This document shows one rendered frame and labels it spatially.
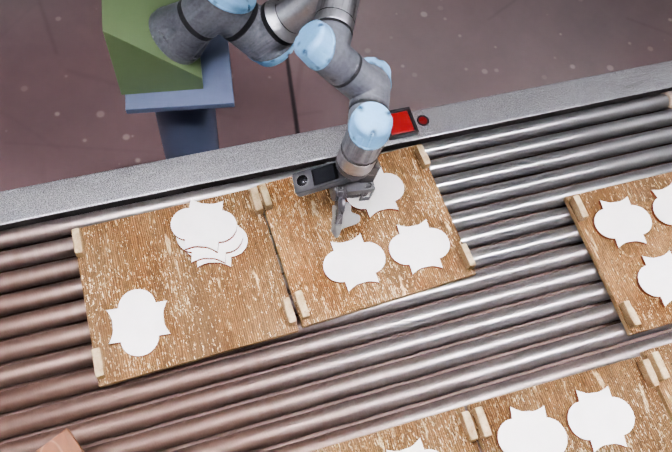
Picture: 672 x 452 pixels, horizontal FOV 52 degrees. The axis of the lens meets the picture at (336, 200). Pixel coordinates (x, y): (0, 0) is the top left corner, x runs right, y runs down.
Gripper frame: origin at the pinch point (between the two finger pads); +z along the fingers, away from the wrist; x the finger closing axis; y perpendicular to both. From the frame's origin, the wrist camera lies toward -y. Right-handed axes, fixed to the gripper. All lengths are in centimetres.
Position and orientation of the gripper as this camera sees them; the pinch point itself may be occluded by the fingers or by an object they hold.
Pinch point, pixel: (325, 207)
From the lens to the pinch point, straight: 152.5
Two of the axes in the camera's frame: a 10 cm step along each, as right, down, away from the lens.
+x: -2.2, -8.9, 4.1
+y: 9.6, -1.1, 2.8
